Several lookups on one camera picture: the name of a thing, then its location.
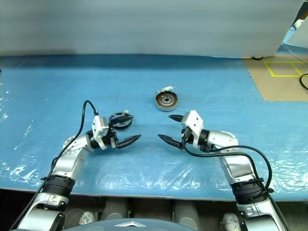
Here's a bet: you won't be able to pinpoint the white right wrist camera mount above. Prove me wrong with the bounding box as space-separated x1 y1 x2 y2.
181 110 205 149

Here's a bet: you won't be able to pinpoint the grey rounded shape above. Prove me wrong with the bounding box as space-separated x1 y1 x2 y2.
173 201 200 231
102 198 129 221

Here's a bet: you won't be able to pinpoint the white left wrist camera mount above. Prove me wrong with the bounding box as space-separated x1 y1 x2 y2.
92 115 114 150

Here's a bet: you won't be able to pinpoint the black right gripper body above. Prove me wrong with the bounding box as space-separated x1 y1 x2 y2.
180 127 193 151

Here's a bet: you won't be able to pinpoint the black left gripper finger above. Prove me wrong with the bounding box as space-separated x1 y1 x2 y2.
109 115 134 124
116 134 142 149

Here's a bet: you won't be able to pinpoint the black floor cable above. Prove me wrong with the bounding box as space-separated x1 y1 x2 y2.
299 73 308 91

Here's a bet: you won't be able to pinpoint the silver finned rotor disc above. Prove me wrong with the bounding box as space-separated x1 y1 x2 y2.
157 84 178 94

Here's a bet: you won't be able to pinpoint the black and silver motor rotor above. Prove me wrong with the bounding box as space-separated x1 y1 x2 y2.
107 110 135 130

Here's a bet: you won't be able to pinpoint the white partition board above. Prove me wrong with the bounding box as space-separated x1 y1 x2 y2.
0 0 304 59

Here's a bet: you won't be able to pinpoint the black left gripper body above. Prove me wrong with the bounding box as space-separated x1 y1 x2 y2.
105 128 120 150

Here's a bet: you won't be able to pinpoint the blue plastic table cover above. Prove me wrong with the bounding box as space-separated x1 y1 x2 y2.
0 54 308 200

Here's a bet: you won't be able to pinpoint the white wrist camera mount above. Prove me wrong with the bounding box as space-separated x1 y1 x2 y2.
92 115 114 150
181 110 205 149

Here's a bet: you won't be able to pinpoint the silver motor stator copper windings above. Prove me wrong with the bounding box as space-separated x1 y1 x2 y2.
154 90 180 113

